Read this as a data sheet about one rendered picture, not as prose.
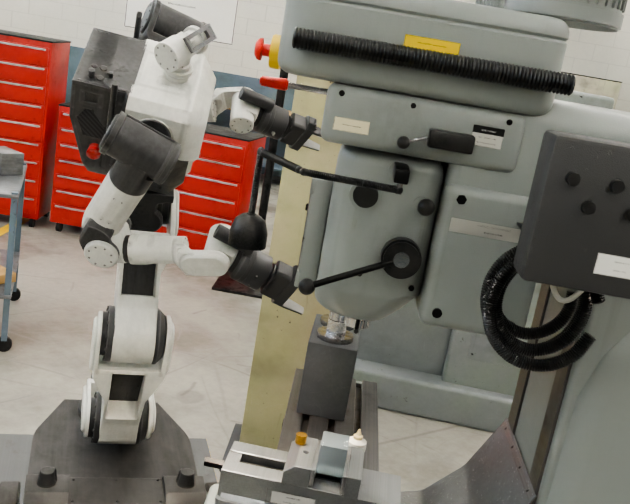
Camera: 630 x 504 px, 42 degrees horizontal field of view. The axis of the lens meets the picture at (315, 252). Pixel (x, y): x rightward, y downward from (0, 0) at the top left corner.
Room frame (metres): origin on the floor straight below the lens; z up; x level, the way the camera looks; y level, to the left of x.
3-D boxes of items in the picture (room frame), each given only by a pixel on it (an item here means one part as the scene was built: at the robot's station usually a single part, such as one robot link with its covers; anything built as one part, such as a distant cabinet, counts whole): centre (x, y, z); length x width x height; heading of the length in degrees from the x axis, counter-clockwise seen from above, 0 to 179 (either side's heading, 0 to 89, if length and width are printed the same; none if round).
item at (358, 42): (1.34, -0.13, 1.79); 0.45 x 0.04 x 0.04; 89
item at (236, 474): (1.42, -0.07, 0.97); 0.35 x 0.15 x 0.11; 86
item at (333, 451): (1.42, -0.10, 1.03); 0.06 x 0.05 x 0.06; 176
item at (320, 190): (1.49, 0.01, 1.45); 0.04 x 0.04 x 0.21; 89
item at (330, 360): (1.92, -0.09, 1.02); 0.22 x 0.12 x 0.20; 177
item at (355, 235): (1.48, -0.11, 1.47); 0.21 x 0.19 x 0.32; 179
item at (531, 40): (1.48, -0.12, 1.81); 0.47 x 0.26 x 0.16; 89
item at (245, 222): (1.48, 0.13, 1.43); 0.07 x 0.07 x 0.06
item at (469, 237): (1.48, -0.30, 1.47); 0.24 x 0.19 x 0.26; 179
